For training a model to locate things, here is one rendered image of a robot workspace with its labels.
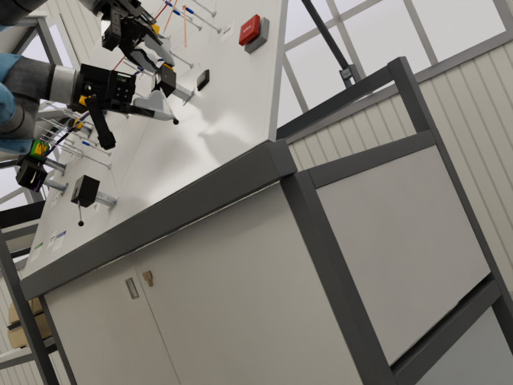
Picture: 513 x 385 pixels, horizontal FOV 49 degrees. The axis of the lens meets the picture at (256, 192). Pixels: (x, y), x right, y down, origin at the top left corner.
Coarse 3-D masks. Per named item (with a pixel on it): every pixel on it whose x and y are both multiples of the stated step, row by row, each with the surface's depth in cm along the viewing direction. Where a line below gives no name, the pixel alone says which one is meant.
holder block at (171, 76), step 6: (162, 66) 126; (156, 72) 127; (162, 72) 125; (168, 72) 127; (174, 72) 128; (162, 78) 124; (168, 78) 125; (174, 78) 127; (156, 84) 124; (162, 84) 124; (168, 84) 124; (174, 84) 126; (168, 90) 125; (168, 96) 127
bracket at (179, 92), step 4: (176, 84) 128; (176, 88) 127; (180, 88) 128; (184, 88) 130; (176, 92) 128; (180, 92) 128; (184, 92) 129; (188, 92) 130; (192, 92) 129; (176, 96) 129; (180, 96) 129; (184, 96) 129; (188, 96) 129; (184, 100) 130; (188, 100) 130; (184, 104) 131
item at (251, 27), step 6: (252, 18) 112; (258, 18) 112; (246, 24) 114; (252, 24) 111; (258, 24) 111; (240, 30) 114; (246, 30) 113; (252, 30) 110; (258, 30) 111; (240, 36) 113; (246, 36) 111; (252, 36) 111; (240, 42) 113; (246, 42) 112
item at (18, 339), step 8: (56, 288) 198; (32, 304) 190; (8, 312) 202; (16, 312) 198; (40, 312) 191; (8, 320) 202; (16, 320) 197; (40, 320) 190; (8, 328) 198; (16, 328) 195; (40, 328) 189; (48, 328) 190; (8, 336) 199; (16, 336) 196; (24, 336) 192; (48, 336) 190; (16, 344) 197; (24, 344) 194
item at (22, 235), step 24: (24, 24) 216; (0, 48) 231; (24, 48) 234; (48, 48) 218; (48, 120) 219; (0, 168) 247; (0, 240) 182; (24, 240) 219; (0, 264) 182; (24, 312) 180; (0, 360) 201; (24, 360) 187; (48, 360) 180; (48, 384) 178
